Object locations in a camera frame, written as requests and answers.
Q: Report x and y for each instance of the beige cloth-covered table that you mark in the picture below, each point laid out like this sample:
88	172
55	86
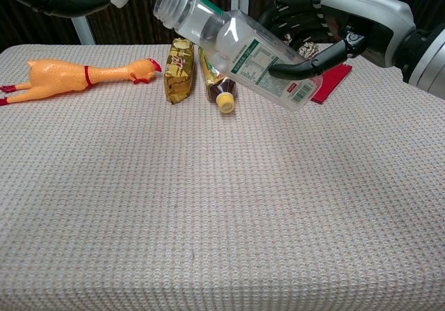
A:
208	203

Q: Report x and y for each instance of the gold snack packet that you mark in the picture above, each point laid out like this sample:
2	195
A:
179	71

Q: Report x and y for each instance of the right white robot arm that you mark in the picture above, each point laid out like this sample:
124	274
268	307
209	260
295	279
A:
431	60

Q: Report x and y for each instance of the red spiral notebook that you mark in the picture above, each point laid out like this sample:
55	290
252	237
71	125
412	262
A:
330	81

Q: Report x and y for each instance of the orange rubber chicken toy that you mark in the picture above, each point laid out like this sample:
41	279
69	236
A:
66	76

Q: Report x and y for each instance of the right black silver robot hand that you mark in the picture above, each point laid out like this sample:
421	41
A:
372	18

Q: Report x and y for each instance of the transparent plastic bottle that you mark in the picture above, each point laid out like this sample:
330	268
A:
226	36

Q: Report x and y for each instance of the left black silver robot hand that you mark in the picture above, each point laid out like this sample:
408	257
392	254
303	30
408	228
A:
69	5

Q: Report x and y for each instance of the brown tea bottle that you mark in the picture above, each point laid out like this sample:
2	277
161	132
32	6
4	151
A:
219	88

